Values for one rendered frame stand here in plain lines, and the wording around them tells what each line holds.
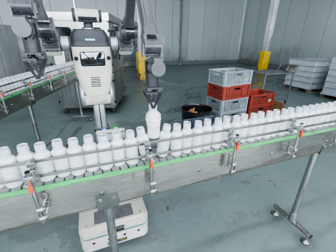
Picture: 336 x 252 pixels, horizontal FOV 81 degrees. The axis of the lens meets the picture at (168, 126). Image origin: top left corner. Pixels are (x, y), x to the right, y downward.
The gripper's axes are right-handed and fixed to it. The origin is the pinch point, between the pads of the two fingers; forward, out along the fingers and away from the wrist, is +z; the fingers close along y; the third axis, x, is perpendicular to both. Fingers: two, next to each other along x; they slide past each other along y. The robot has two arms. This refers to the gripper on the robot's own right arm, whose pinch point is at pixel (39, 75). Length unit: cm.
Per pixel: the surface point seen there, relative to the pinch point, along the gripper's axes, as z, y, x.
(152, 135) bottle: 26, 17, 43
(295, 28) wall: -82, -760, 1060
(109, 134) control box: 29.4, 2.8, 24.9
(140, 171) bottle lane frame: 42, 21, 36
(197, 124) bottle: 24, 17, 66
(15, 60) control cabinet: 49, -644, -186
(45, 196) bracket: 44.2, 21.4, -3.5
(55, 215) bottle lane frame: 56, 21, -2
